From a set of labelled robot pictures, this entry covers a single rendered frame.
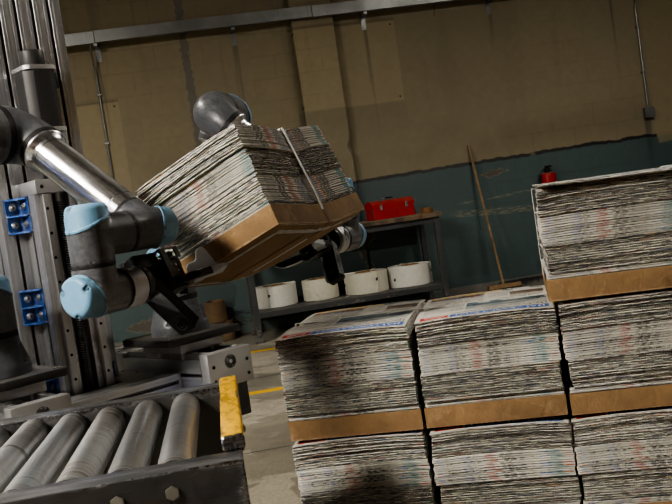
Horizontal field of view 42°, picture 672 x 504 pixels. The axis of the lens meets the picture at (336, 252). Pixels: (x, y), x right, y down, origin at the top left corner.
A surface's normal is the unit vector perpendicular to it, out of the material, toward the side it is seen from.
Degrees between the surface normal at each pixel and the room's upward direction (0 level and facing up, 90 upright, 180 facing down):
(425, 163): 90
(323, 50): 90
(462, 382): 90
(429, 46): 90
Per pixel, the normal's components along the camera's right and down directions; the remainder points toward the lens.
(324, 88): 0.14, 0.04
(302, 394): -0.20, 0.09
